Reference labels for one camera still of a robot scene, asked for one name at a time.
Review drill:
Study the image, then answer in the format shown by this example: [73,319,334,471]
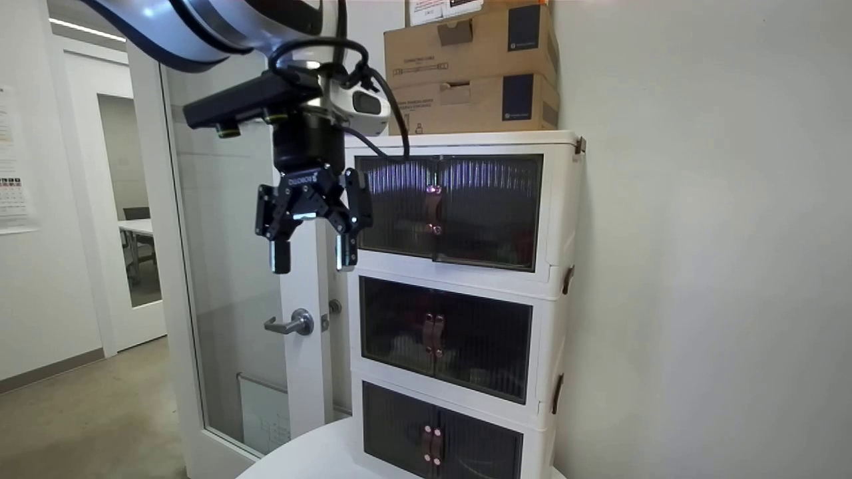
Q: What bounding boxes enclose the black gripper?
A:
[253,111,375,276]

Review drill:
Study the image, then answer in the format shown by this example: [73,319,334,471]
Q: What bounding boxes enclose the tinted cabinet door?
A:
[431,407,527,479]
[431,296,535,407]
[357,274,437,371]
[358,381,437,476]
[433,153,545,274]
[353,154,443,260]

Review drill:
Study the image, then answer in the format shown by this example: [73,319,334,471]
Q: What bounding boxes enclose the white stacked storage cabinet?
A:
[337,127,588,479]

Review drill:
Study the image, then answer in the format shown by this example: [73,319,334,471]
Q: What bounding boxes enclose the white framed glass door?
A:
[123,17,337,479]

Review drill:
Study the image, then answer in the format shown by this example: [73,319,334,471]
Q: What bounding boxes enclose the brown cardboard box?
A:
[386,73,562,139]
[379,2,559,91]

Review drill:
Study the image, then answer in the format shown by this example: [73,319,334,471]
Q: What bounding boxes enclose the white door with window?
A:
[48,37,169,359]

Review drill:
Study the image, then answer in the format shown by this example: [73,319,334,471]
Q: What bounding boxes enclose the white labelled box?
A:
[405,0,486,29]

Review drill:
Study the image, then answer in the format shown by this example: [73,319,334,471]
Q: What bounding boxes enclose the silver door lever handle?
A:
[260,307,317,337]

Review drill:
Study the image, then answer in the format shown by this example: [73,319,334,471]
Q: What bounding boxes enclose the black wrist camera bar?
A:
[181,70,324,141]

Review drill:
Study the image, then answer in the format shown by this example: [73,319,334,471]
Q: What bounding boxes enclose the white paper wall sign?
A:
[0,83,36,234]

